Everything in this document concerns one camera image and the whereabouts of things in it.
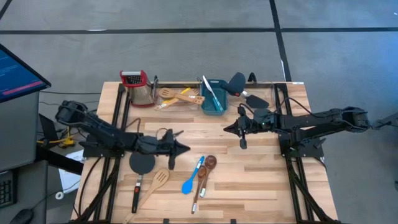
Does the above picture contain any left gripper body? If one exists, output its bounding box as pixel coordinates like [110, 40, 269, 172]
[136, 129, 177, 171]

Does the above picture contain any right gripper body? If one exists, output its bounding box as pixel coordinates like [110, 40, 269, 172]
[238, 105, 277, 150]

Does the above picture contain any long dark wooden spoon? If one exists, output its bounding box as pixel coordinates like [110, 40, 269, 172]
[191, 166, 208, 215]

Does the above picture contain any knife with teal handle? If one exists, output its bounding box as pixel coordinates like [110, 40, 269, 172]
[201, 77, 223, 112]

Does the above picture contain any blue plastic spoon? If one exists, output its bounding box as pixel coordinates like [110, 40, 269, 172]
[181, 156, 206, 195]

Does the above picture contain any wooden spork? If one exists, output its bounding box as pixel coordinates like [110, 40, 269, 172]
[154, 88, 200, 112]

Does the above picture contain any slotted wooden spatula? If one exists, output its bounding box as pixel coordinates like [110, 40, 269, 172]
[157, 87, 206, 106]

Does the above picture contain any short dark wooden spoon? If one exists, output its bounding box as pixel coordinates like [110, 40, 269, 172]
[200, 154, 218, 198]

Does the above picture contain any teal plastic bin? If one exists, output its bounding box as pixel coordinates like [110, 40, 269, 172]
[200, 78, 229, 116]

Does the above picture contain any clear plastic bin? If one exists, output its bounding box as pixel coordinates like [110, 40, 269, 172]
[154, 79, 201, 112]
[226, 81, 277, 110]

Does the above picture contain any slotted wooden spoon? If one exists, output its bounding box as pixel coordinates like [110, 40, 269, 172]
[123, 168, 170, 224]

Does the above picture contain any white paper sheet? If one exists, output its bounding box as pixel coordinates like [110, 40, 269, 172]
[58, 149, 85, 194]

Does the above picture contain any black desk leg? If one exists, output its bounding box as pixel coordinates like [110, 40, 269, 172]
[35, 113, 85, 175]

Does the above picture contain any grey chair leg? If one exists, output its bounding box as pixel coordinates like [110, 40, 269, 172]
[369, 111, 398, 131]

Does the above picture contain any black computer mouse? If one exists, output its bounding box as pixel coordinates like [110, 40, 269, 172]
[9, 208, 34, 224]

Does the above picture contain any monitor with blue screen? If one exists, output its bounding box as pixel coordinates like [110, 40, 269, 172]
[0, 43, 52, 104]

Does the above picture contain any black keyboard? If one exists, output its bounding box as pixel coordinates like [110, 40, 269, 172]
[0, 172, 17, 208]

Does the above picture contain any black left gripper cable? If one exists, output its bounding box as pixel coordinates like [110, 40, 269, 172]
[155, 126, 170, 139]

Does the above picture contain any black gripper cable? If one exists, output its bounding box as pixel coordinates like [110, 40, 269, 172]
[278, 96, 315, 119]
[155, 126, 170, 139]

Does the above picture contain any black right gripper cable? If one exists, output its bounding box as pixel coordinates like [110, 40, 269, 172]
[278, 96, 315, 119]

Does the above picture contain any steel box grater red handle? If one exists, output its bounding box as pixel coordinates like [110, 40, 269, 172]
[119, 70, 156, 108]

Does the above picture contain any black table edge rail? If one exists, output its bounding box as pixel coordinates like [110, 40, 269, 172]
[157, 82, 203, 88]

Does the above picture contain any thick black cable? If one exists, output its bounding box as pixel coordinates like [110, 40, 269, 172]
[77, 157, 103, 218]

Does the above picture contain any yellow cable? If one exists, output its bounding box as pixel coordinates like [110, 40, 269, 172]
[36, 124, 90, 149]

